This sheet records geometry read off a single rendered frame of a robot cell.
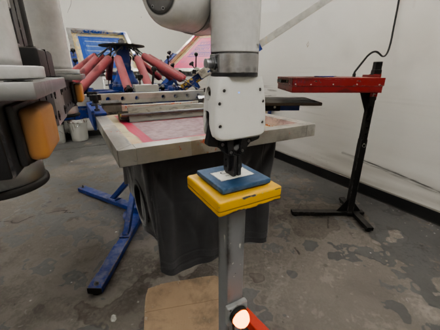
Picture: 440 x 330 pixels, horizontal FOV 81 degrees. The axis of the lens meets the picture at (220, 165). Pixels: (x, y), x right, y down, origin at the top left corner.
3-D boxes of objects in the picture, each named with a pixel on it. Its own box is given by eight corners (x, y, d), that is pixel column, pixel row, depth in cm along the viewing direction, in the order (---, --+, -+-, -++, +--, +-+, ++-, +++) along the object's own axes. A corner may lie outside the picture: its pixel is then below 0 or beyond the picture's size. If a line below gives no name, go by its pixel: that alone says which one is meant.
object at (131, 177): (178, 245, 81) (171, 146, 70) (150, 255, 77) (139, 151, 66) (143, 190, 118) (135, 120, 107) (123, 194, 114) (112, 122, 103)
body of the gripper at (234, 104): (217, 66, 35) (218, 145, 39) (274, 67, 40) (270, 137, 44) (195, 67, 41) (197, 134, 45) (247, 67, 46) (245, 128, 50)
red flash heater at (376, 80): (353, 90, 204) (355, 74, 199) (387, 95, 160) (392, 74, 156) (276, 90, 204) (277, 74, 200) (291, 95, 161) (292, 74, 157)
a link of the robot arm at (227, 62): (217, 51, 35) (217, 73, 36) (268, 53, 39) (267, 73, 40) (194, 54, 41) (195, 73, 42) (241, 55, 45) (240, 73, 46)
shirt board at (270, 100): (303, 107, 206) (304, 97, 203) (321, 115, 168) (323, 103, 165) (138, 107, 207) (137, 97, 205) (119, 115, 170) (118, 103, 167)
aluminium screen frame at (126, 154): (314, 135, 80) (315, 124, 79) (119, 167, 54) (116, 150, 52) (204, 107, 145) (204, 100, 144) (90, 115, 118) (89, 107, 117)
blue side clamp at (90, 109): (109, 129, 95) (106, 110, 93) (94, 130, 93) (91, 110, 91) (100, 117, 120) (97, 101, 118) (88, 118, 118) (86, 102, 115)
